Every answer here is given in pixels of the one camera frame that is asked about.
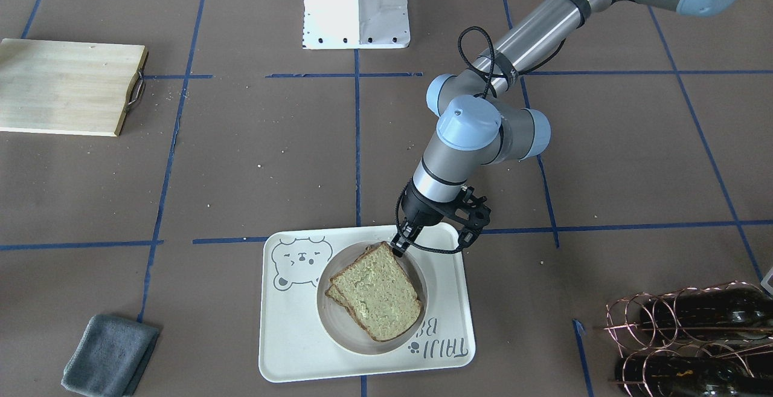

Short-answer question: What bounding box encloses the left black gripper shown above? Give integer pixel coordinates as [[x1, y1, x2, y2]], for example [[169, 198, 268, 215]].
[[390, 180, 491, 257]]

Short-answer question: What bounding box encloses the bread slice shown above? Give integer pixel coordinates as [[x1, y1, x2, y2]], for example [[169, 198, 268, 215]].
[[329, 241, 423, 342], [325, 284, 351, 314]]

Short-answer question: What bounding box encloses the white round plate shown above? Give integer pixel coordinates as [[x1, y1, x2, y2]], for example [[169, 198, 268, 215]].
[[316, 241, 429, 355]]

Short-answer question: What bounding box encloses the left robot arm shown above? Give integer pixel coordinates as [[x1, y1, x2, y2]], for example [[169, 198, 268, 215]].
[[390, 0, 736, 257]]

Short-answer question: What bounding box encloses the cream bear tray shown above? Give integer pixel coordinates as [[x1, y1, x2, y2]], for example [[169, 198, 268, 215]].
[[258, 225, 476, 382]]

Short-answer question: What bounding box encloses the bread slice on plate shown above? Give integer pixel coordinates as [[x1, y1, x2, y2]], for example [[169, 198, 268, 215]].
[[325, 284, 351, 314]]

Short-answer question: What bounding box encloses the dark green wine bottle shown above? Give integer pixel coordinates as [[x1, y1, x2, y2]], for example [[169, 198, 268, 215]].
[[640, 286, 772, 342]]

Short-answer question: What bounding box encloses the grey folded cloth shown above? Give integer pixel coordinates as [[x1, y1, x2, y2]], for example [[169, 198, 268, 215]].
[[61, 314, 160, 396]]

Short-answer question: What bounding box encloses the wooden cutting board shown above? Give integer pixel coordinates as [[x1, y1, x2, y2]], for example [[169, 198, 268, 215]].
[[1, 38, 147, 137]]

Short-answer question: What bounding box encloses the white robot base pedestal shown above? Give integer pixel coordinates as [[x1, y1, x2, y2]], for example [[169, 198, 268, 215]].
[[302, 0, 411, 50]]

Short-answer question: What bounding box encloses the copper wire bottle rack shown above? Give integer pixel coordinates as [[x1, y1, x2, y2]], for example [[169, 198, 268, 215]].
[[604, 281, 772, 380]]

